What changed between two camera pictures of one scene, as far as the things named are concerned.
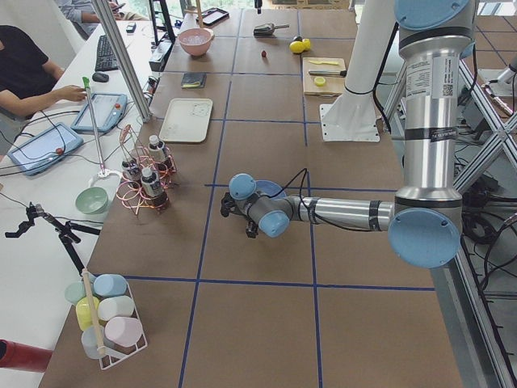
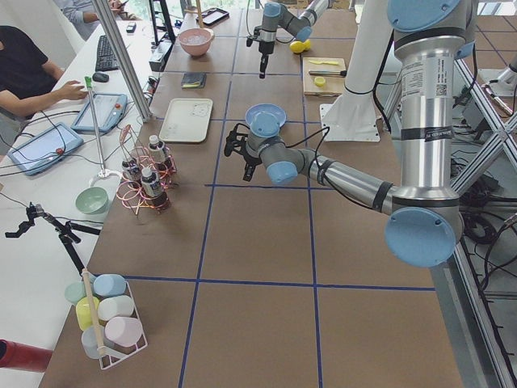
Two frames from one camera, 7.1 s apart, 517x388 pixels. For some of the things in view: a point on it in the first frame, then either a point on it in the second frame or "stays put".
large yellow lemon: x=296 y=47 stays put
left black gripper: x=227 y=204 → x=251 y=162
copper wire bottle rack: x=147 y=171 stays put
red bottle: x=18 y=356 stays put
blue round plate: x=270 y=188 → x=266 y=107
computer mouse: x=100 y=77 stays put
